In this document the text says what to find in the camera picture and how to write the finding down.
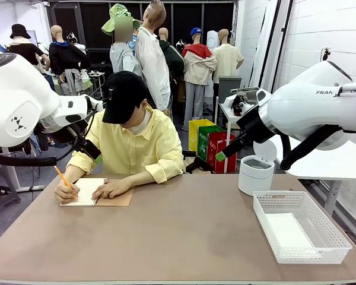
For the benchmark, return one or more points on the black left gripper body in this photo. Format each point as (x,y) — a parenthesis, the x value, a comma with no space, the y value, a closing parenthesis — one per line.
(62,136)

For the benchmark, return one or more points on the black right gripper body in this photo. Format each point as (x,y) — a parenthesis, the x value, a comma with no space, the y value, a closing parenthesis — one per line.
(253,123)

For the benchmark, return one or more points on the orange pencil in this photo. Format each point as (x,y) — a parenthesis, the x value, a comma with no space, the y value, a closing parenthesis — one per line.
(60,175)

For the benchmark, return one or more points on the spiral notebook brown cover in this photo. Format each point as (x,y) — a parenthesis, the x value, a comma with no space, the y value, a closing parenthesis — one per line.
(86,190)

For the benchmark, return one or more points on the person's right forearm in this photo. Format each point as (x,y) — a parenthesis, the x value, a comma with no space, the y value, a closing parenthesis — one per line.
(71,175)

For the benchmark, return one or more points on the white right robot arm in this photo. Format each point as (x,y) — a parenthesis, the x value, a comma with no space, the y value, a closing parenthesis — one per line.
(308,112)

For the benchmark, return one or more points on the person's left forearm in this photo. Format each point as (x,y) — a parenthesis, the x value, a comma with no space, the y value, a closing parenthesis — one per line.
(139,178)

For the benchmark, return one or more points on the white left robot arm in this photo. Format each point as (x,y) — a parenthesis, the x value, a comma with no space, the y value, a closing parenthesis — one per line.
(17,98)

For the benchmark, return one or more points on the person's left hand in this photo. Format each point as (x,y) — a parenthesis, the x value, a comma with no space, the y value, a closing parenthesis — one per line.
(112,187)

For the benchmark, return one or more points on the person's right hand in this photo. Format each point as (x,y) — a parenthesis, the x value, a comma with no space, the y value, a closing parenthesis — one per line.
(63,193)

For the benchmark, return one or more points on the green recycling bin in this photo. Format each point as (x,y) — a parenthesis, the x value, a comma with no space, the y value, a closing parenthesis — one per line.
(203,142)

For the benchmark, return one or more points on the black office chair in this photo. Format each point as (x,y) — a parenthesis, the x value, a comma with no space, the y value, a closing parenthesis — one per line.
(198,164)

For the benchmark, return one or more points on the yellow recycling bin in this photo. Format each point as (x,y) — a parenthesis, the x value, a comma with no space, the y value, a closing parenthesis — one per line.
(195,133)

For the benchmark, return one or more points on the white lidded trash can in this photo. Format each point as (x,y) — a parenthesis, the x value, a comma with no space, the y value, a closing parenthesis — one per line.
(255,181)

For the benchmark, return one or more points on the person in yellow shirt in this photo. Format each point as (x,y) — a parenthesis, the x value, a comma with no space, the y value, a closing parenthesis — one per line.
(130,148)

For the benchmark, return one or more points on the grey waste bin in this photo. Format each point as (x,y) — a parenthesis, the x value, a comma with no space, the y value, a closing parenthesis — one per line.
(230,84)

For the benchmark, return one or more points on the green covered table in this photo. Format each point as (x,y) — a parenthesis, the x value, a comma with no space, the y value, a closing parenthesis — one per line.
(87,84)

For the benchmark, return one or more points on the black baseball cap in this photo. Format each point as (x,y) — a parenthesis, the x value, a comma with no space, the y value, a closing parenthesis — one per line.
(123,92)

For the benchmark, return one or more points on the mannequin in cream shirt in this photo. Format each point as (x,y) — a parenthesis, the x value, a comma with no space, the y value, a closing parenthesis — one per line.
(227,59)

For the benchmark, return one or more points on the small white side table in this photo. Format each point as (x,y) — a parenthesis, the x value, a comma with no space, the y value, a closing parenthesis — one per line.
(96,74)

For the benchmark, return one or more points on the mannequin with blue cap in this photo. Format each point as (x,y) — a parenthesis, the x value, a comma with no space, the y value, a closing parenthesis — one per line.
(198,65)

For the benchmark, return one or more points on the mannequin in dark hoodie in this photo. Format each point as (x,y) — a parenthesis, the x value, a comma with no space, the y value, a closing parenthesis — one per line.
(65,56)

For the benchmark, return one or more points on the white perforated plastic basket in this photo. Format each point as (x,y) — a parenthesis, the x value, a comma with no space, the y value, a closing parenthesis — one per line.
(299,199)

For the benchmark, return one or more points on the large white table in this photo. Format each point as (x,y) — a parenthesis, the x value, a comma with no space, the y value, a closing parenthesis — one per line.
(329,166)

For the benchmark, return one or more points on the white torso form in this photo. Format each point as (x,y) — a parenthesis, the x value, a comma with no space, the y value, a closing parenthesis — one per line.
(212,40)

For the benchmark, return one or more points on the mannequin with black hat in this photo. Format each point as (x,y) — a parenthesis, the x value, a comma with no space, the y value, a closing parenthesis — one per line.
(26,50)

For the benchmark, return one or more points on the mannequin with green hat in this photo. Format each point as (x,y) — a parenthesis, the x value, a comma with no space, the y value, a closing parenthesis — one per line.
(121,59)

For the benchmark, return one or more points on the white mannequin with headset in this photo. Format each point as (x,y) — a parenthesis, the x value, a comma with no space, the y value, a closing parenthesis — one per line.
(72,38)

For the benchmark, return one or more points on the mannequin in green jacket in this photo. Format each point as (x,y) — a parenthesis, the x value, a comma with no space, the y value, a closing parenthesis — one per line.
(172,59)

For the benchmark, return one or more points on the tall mannequin white shirt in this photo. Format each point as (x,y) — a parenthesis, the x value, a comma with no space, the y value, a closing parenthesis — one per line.
(151,65)

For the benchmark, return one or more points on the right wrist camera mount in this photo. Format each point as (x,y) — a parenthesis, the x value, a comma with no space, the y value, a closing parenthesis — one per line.
(230,99)

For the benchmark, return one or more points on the white stand frame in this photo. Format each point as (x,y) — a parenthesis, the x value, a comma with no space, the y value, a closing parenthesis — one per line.
(13,175)

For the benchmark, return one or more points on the black camera tripod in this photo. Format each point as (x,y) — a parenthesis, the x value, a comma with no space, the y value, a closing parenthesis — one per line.
(326,53)

